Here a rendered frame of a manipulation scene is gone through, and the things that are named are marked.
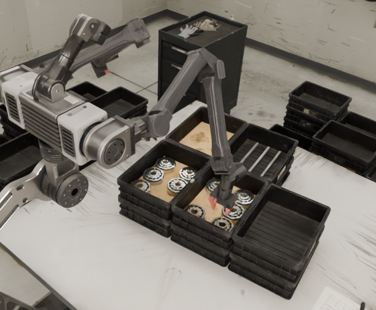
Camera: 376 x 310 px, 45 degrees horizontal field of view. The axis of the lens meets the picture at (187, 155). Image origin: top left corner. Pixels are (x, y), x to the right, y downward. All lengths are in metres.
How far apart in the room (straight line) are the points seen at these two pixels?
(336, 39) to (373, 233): 3.12
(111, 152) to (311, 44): 4.14
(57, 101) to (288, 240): 1.14
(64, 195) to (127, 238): 0.53
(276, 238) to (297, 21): 3.61
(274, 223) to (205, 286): 0.42
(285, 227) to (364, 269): 0.40
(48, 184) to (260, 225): 0.94
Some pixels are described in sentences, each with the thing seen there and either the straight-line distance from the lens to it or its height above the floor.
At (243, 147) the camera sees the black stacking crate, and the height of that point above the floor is 0.83.
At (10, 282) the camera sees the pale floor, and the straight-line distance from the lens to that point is 2.99.
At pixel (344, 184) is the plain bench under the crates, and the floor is 0.70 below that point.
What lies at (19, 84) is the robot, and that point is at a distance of 1.64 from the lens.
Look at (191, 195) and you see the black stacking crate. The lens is 2.10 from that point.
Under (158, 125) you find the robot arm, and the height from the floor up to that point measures 1.46.
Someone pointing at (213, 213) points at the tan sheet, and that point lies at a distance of 2.09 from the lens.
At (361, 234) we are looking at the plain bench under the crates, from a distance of 2.38.
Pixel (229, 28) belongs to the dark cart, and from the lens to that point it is 3.86.
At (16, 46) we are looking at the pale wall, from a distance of 4.96.
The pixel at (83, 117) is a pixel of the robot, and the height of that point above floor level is 1.53.
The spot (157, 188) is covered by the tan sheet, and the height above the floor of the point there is 0.83.
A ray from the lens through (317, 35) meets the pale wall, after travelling 5.26.
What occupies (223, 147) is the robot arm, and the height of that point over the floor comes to 1.26.
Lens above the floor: 2.31
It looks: 38 degrees down
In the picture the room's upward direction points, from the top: 4 degrees clockwise
